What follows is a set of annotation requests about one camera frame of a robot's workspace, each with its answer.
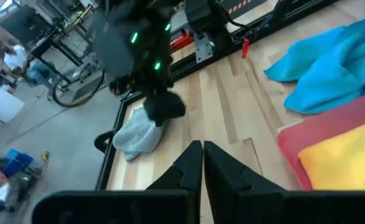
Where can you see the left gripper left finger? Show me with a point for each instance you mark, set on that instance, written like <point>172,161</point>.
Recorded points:
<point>169,205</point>

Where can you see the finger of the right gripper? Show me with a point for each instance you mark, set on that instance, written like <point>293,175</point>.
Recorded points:
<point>174,105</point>
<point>154,107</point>

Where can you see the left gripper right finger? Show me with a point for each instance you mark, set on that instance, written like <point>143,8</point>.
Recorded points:
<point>238,202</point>

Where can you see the grey microfiber towel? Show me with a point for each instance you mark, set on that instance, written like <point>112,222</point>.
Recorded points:
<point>138,137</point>

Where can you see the yellow microfiber towel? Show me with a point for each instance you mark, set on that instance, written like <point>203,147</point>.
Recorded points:
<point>347,158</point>

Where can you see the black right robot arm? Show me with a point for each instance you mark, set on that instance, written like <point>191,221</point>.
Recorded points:
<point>207,15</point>

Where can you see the blue microfiber towel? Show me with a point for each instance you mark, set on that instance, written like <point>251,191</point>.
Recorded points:
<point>331,68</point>

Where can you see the red box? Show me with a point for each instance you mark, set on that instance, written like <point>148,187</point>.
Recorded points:
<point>182,40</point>

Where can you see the pink translucent plastic bin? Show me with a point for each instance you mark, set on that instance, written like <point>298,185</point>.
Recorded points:
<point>294,140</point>

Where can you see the small red tag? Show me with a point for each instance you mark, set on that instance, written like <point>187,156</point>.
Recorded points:
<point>245,49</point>

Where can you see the small yellow tool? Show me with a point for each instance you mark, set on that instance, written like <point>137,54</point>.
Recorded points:
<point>45,156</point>

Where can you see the person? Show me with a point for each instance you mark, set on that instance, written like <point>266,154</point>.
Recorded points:
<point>14,57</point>

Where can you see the blue box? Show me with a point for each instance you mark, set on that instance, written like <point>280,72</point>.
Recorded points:
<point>15,161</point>

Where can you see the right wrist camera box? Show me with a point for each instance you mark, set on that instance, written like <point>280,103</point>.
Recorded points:
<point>113,46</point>

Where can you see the silver metal bracket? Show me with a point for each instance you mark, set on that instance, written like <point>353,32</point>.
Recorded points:
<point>203,49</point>

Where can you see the black frame clamp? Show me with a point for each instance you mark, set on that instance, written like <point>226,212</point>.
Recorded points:
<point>99,143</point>

